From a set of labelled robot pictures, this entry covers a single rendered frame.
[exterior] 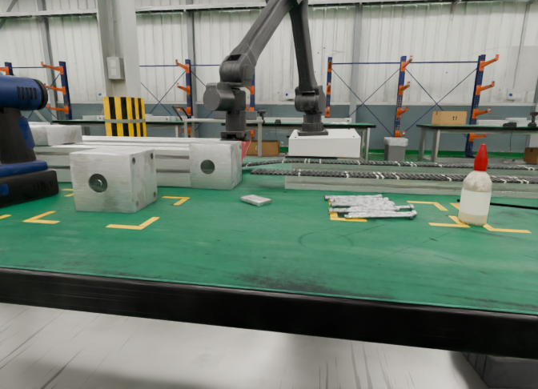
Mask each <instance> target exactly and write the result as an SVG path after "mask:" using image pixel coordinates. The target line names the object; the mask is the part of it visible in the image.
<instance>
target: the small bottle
mask: <svg viewBox="0 0 538 389"><path fill-rule="evenodd" d="M487 166H488V155H487V147H486V144H481V145H480V148H479V150H478V152H477V155H476V157H475V160H474V165H473V170H474V171H473V172H471V173H470V174H469V175H468V176H467V177H466V179H465V180H464V181H463V187H462V192H461V198H460V208H459V215H458V220H459V221H460V222H461V223H464V224H468V225H472V226H483V225H485V224H486V222H487V217H488V209H489V204H490V199H491V194H492V180H491V179H490V177H489V175H488V174H487V173H485V171H487Z"/></svg>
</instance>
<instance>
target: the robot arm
mask: <svg viewBox="0 0 538 389"><path fill-rule="evenodd" d="M265 2H266V6H265V7H264V9H263V11H262V12H261V13H260V15H259V16H258V17H257V19H256V20H255V22H254V24H253V25H252V26H251V28H250V29H249V31H248V32H247V34H246V35H245V36H244V38H243V40H242V41H241V42H240V44H238V45H237V47H236V48H234V49H233V50H232V52H231V53H230V54H229V55H227V56H226V57H225V59H224V60H223V61H222V63H221V64H220V66H219V80H220V82H210V83H207V84H206V90H205V92H204V94H203V104H204V106H205V107H206V108H207V109H208V110H209V111H225V119H226V130H224V131H220V137H221V139H220V140H219V141H241V142H242V162H243V159H244V157H245V154H246V153H247V149H248V147H249V146H250V144H251V137H250V135H251V131H250V130H247V115H246V111H243V110H246V92H245V90H240V88H234V87H251V80H253V74H254V73H255V70H254V68H255V67H256V65H257V61H258V59H259V56H260V55H261V53H262V52H263V49H264V48H265V46H266V45H267V43H268V42H269V40H270V39H271V36H272V35H273V33H274V32H275V31H276V29H277V27H278V26H279V24H280V23H281V21H282V20H283V18H284V16H285V15H286V14H287V12H289V15H290V18H291V27H292V33H293V39H294V45H295V56H296V62H297V68H298V75H299V86H297V87H296V88H295V109H296V110H297V111H300V112H304V113H305V114H304V115H303V122H302V130H297V135H298V136H321V135H328V130H326V129H324V128H323V122H322V113H323V111H324V109H325V106H326V95H325V93H324V92H323V85H322V86H318V84H317V81H316V79H315V73H314V67H313V59H312V52H311V38H310V31H309V24H308V14H307V10H308V0H265ZM233 138H235V139H233Z"/></svg>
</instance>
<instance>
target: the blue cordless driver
mask: <svg viewBox="0 0 538 389"><path fill-rule="evenodd" d="M47 102H48V92H47V89H46V87H45V86H44V84H43V83H42V82H41V81H40V80H38V79H34V78H28V77H19V76H11V75H3V74H0V207H7V206H10V205H14V204H17V203H24V202H27V201H30V200H35V199H40V198H44V197H47V196H51V195H56V194H57V193H58V192H59V190H58V180H57V173H56V171H55V170H51V169H47V168H48V166H47V162H46V161H42V160H36V156H35V153H34V147H35V143H34V138H33V135H32V133H31V129H30V125H29V123H28V119H27V117H25V116H24V115H21V112H20V110H27V111H32V110H42V109H43V108H44V107H45V106H46V104H47Z"/></svg>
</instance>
